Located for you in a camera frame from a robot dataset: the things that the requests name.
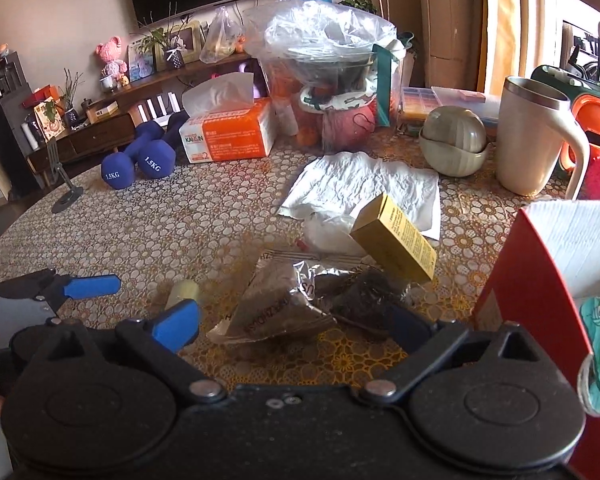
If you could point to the blue picture frame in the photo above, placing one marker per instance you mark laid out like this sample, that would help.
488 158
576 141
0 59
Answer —
139 62

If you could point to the plant in spotted vase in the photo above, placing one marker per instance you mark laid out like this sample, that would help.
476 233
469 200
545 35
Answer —
175 57

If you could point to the yellow curtain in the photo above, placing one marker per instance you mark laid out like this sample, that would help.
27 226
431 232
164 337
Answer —
502 25

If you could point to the wooden photo frame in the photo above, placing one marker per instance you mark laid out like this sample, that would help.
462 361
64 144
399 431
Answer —
194 37

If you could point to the black coffee maker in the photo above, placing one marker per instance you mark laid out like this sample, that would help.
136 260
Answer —
7 75

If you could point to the black phone stand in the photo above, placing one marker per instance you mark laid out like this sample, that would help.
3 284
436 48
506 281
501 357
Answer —
67 197

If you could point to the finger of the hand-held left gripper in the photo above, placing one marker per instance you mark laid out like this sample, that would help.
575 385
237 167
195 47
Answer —
92 285

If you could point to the dark purple snack packet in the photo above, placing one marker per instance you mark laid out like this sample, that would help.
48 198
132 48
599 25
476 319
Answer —
365 295

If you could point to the clear organizer box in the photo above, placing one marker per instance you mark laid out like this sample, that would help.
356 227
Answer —
460 102

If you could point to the white crumpled sheet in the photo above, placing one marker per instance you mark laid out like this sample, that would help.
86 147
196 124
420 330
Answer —
360 180

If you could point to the small potted grass plant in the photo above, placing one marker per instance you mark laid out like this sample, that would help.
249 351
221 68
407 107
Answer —
71 112

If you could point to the dark green case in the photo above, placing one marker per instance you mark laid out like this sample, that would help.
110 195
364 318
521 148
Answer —
555 77

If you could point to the blue dumbbell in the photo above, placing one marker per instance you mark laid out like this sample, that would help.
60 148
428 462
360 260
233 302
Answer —
125 162
162 152

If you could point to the clear plastic wrap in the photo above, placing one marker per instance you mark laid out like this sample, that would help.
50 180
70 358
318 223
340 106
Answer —
330 232

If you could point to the flower picture card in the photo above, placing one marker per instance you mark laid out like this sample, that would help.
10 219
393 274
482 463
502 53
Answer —
47 119

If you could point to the silver foil snack packet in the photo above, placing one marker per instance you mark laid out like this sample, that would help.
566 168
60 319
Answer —
270 300

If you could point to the round beige lidded bowl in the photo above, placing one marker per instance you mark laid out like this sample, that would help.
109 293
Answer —
452 140

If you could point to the small yellow box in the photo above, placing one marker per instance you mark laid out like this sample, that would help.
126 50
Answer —
395 240

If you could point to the orange tissue box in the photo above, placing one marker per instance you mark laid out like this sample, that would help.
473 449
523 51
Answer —
230 135

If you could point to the clear plastic bag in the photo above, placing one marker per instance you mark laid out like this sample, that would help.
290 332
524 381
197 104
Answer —
325 35

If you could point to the beige mug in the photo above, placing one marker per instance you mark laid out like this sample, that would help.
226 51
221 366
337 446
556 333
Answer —
525 140

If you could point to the pale yellow tube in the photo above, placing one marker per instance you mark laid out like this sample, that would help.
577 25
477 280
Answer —
182 292

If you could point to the small beige box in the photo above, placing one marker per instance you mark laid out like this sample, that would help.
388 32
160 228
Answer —
102 111

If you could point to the red cardboard box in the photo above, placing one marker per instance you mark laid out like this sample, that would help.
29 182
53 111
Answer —
520 270

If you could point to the black side cabinet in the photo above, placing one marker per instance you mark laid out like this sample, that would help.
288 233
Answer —
0 150

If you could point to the white router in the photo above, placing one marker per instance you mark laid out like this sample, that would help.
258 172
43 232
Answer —
155 107

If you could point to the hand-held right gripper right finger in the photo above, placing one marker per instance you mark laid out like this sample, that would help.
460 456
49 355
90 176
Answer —
407 325

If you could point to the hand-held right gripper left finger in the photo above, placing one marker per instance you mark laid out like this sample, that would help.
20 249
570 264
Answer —
176 327

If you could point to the white cup planter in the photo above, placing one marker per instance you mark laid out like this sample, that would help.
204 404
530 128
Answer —
109 82

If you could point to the orange container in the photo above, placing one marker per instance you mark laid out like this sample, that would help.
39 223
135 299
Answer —
597 117

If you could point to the pink plush toy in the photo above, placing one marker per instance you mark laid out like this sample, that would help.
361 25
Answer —
111 57

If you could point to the plastic bag of fruit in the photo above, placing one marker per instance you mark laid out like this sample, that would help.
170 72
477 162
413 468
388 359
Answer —
220 40

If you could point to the wooden television cabinet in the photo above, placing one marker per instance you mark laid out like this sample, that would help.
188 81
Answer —
100 135

